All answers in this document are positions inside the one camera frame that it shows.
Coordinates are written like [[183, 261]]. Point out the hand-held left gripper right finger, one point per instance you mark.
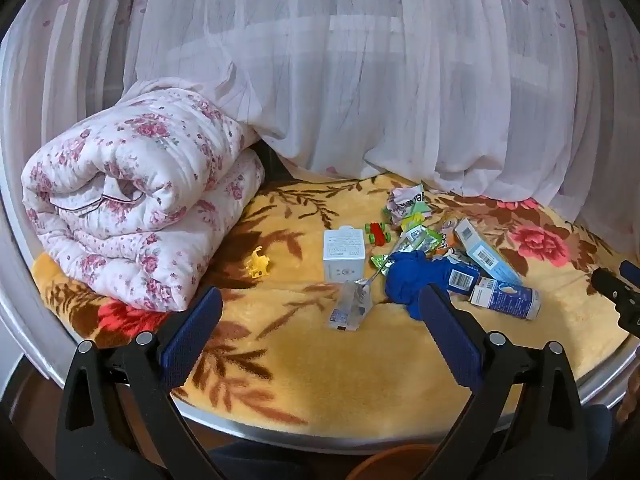
[[447, 330]]

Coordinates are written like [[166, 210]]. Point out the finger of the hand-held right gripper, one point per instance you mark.
[[629, 271], [611, 287]]

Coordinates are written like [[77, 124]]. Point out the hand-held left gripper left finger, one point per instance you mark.
[[192, 330]]

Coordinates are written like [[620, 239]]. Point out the dark blue barcode packet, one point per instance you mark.
[[462, 280]]

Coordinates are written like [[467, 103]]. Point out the long blue and white box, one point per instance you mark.
[[487, 255]]

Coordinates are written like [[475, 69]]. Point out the green and white snack wrapper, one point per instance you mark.
[[412, 241]]

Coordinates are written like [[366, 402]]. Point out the orange plastic bin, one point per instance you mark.
[[395, 462]]

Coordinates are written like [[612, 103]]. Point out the blue cloth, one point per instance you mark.
[[417, 277]]

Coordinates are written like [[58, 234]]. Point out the crumpled blue and white carton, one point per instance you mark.
[[507, 299]]

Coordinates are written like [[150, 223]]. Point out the small green foil wrapper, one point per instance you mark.
[[382, 263]]

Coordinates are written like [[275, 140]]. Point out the small yellow plastic toy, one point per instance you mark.
[[257, 262]]

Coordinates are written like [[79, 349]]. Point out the orange and white wrapper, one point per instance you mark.
[[447, 232]]

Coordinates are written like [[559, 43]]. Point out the clear plastic package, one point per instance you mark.
[[350, 307]]

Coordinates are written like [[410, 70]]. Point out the yellow floral plush blanket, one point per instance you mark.
[[300, 350]]

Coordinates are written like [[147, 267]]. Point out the red and green toy car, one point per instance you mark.
[[378, 233]]

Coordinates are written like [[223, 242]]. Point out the white cardboard box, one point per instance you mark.
[[344, 255]]

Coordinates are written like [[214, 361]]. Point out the crumpled white and green wrapper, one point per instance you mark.
[[406, 202]]

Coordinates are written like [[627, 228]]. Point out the rolled pink floral quilt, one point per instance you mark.
[[135, 185]]

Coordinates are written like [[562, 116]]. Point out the sheer white petal-print curtain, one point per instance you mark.
[[380, 70]]

